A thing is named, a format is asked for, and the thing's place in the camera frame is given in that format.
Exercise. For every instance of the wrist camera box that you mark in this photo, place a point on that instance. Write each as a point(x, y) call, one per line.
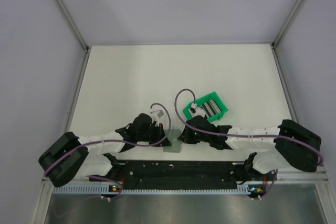
point(197, 111)
point(157, 114)

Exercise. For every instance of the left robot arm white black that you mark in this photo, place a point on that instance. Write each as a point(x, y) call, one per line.
point(94, 157)

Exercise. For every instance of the aluminium frame rail front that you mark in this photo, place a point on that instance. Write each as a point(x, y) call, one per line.
point(286, 174)

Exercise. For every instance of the aluminium frame post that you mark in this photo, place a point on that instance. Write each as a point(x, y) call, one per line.
point(71, 24)
point(288, 22)

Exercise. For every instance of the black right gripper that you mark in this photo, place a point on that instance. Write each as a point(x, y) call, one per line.
point(186, 137)

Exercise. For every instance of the white slotted cable duct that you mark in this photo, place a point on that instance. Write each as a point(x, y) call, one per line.
point(105, 189)

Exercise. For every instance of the metal sheet panel front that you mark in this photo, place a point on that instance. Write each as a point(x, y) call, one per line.
point(284, 204)

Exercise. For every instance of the aluminium frame post left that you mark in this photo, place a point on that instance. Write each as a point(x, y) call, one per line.
point(71, 24)

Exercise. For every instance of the aluminium frame post right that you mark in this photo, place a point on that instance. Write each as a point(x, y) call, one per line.
point(288, 22)

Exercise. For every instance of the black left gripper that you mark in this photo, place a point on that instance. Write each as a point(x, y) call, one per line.
point(159, 131)

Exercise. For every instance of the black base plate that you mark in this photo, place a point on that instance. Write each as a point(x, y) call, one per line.
point(182, 175)

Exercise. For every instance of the stack of cards in bin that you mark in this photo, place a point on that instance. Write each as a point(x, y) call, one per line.
point(211, 108)

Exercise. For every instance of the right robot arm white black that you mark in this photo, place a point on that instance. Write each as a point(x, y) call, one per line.
point(286, 145)

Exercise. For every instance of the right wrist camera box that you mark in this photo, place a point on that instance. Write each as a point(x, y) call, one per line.
point(197, 111)

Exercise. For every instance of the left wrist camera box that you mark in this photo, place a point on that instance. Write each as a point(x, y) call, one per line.
point(157, 114)

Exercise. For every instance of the green plastic card bin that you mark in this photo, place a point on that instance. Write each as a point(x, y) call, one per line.
point(200, 101)

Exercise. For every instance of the sage green leather card holder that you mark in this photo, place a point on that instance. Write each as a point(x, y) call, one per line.
point(176, 145)

